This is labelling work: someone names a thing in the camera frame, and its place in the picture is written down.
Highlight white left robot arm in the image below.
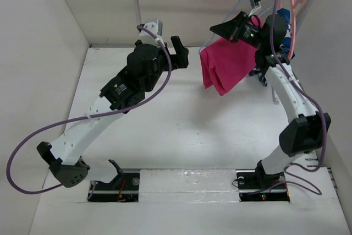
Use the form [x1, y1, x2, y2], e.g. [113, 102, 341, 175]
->
[37, 36, 189, 189]

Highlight pink plastic hanger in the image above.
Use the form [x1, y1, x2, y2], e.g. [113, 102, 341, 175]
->
[278, 0, 308, 60]

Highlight blue wire hanger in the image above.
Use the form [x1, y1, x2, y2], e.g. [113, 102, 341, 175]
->
[198, 0, 272, 54]

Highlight blue patterned garment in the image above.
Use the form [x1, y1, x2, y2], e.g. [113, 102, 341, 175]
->
[248, 8, 291, 87]

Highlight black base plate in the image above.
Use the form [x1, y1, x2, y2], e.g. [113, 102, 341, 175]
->
[233, 169, 290, 202]
[87, 170, 140, 203]

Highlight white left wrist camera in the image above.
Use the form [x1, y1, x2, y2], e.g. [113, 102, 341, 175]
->
[139, 19, 163, 43]

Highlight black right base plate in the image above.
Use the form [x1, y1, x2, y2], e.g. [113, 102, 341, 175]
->
[233, 169, 290, 202]

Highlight pink trousers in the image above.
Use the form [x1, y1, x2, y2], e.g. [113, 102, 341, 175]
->
[200, 38, 257, 96]

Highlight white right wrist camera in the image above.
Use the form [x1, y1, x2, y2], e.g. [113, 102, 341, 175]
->
[249, 0, 262, 16]

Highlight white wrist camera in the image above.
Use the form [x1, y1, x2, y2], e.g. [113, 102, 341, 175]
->
[139, 19, 163, 43]
[249, 0, 262, 16]

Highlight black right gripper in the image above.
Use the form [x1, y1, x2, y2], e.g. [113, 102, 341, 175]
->
[210, 10, 267, 50]

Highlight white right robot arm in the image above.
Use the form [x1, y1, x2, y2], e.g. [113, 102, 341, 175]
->
[210, 12, 331, 189]

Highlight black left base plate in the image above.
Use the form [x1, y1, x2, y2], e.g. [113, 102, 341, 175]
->
[87, 170, 140, 203]

